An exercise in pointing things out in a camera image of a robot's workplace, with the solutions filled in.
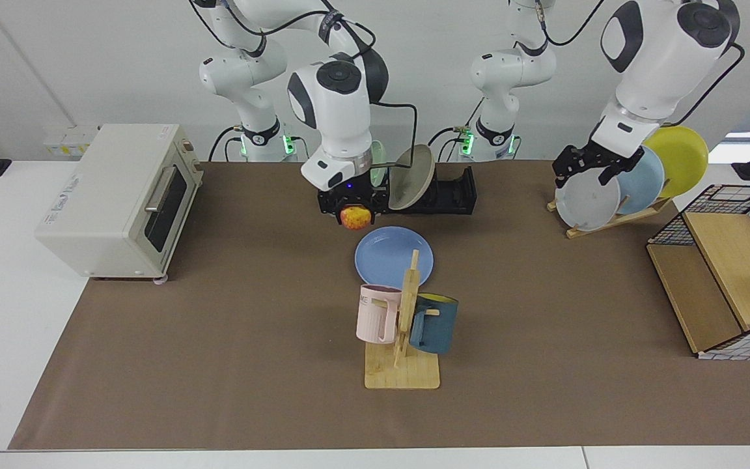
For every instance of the wooden plate rack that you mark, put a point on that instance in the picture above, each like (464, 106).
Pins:
(609, 221)

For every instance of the red yellow apple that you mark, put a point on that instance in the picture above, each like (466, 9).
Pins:
(355, 217)

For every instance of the dark blue mug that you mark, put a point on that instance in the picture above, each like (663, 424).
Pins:
(437, 326)

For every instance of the black dish rack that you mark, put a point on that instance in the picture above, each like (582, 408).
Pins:
(453, 195)

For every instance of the pink mug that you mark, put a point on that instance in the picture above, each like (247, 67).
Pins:
(375, 316)

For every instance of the grey plate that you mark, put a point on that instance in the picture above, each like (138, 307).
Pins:
(586, 205)

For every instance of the beige plate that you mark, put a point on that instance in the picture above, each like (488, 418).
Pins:
(413, 176)

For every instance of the light blue plate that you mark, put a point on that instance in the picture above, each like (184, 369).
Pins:
(645, 182)

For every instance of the pale green plate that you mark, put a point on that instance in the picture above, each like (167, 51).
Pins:
(378, 163)

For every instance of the brown table cloth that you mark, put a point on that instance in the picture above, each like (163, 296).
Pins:
(251, 378)

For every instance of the pale toaster oven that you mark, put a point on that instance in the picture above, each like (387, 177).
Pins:
(98, 208)

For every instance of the wooden cup stand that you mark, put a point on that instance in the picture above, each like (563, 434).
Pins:
(407, 374)

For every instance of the yellow plate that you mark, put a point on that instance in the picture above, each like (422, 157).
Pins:
(684, 159)

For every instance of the white wall socket strip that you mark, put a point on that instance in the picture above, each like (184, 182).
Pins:
(62, 146)

